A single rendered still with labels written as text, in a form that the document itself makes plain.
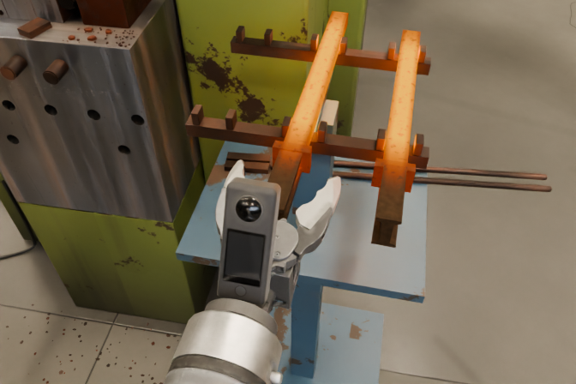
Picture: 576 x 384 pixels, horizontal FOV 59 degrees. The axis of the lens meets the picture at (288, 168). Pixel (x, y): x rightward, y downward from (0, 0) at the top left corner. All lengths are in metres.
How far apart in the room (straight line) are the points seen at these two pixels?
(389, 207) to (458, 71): 2.05
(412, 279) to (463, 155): 1.30
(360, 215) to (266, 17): 0.41
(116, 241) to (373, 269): 0.69
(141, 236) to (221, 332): 0.83
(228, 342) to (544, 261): 1.50
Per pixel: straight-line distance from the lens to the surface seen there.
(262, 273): 0.47
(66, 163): 1.15
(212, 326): 0.45
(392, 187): 0.56
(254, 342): 0.45
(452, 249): 1.77
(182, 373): 0.45
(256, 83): 1.10
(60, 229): 1.36
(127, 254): 1.34
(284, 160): 0.59
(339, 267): 0.83
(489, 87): 2.50
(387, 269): 0.84
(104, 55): 0.92
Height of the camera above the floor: 1.36
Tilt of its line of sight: 45 degrees down
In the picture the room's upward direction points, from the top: straight up
